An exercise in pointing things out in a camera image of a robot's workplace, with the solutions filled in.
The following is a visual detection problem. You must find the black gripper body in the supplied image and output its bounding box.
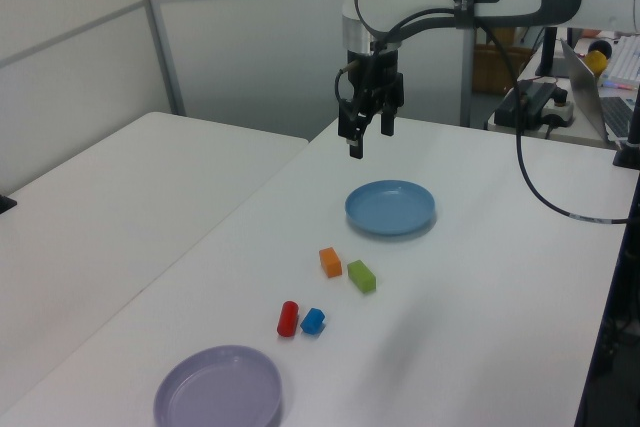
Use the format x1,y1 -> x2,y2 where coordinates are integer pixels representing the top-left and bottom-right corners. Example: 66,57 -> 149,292
347,49 -> 402,116

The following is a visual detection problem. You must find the orange block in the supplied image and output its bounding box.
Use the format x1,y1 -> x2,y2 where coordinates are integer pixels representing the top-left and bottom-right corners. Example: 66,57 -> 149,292
318,246 -> 343,279

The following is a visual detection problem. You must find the green block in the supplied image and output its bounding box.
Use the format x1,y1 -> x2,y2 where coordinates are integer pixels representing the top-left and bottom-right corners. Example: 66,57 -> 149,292
346,259 -> 377,295

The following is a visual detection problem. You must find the blue block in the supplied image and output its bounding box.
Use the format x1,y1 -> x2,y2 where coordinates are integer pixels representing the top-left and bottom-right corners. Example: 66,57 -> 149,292
300,307 -> 327,337

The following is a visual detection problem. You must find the red cylinder block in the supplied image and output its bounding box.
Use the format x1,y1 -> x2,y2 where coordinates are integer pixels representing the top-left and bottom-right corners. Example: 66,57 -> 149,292
276,300 -> 300,338

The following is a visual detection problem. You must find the blue plate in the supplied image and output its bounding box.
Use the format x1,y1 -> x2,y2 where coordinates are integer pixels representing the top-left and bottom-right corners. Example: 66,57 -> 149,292
344,179 -> 437,238

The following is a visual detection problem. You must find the brown cardboard box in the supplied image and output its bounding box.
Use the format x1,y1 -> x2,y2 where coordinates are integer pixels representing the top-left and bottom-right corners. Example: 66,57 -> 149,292
472,42 -> 532,95

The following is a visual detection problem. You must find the black power box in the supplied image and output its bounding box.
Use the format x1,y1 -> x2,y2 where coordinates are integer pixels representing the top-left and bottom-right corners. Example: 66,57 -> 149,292
494,79 -> 560,128

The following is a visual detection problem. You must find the black monitor stand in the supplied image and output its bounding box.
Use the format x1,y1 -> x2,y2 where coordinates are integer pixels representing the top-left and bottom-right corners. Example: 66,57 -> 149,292
534,26 -> 571,79

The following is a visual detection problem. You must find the silver laptop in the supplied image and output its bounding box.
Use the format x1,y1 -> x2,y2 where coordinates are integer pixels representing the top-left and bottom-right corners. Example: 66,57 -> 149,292
559,38 -> 640,144

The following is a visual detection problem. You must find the yellow ball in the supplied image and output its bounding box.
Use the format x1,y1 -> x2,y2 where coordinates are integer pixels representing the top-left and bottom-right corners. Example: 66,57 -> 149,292
585,50 -> 610,79

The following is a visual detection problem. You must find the white keyboard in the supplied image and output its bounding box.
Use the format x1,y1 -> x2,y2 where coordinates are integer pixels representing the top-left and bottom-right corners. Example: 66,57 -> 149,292
599,34 -> 640,92

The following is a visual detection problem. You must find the purple plate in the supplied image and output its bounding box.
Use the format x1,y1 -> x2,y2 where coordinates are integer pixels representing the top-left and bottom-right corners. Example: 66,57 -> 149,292
152,344 -> 284,427

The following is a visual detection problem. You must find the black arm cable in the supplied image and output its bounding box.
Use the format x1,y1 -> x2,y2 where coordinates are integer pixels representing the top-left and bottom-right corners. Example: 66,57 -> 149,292
333,6 -> 630,225

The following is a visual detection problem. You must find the dark frame post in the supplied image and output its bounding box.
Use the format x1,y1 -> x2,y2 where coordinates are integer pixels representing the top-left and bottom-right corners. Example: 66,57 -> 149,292
574,224 -> 640,427

